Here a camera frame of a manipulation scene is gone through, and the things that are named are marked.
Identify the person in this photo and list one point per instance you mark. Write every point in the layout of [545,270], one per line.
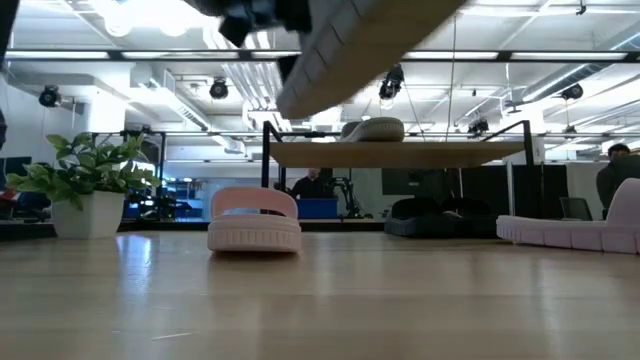
[310,187]
[612,175]

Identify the pink slide sandal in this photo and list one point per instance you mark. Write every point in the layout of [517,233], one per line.
[560,235]
[255,235]

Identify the black room divider panel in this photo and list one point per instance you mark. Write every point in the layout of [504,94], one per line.
[550,190]

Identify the blue storage bin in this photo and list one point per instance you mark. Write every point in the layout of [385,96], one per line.
[317,209]

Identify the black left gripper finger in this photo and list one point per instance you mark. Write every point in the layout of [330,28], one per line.
[239,22]
[294,15]

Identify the background black robot arm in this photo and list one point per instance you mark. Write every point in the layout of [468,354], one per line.
[347,192]

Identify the grey office chair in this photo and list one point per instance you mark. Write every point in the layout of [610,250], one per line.
[575,209]

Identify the grey slide sandal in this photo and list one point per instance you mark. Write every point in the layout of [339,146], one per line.
[360,50]
[375,131]

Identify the wooden shelf with black frame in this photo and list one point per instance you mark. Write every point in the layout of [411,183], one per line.
[400,155]

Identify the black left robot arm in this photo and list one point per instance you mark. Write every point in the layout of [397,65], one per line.
[7,25]

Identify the white curtain panel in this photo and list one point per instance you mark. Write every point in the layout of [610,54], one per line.
[580,180]

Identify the overhead LED light bar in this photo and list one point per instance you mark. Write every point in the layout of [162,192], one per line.
[500,55]

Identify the black ceiling track light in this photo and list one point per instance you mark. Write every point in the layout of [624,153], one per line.
[218,90]
[572,92]
[50,96]
[391,84]
[478,127]

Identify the green potted plant white pot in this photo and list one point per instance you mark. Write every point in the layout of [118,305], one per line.
[90,215]

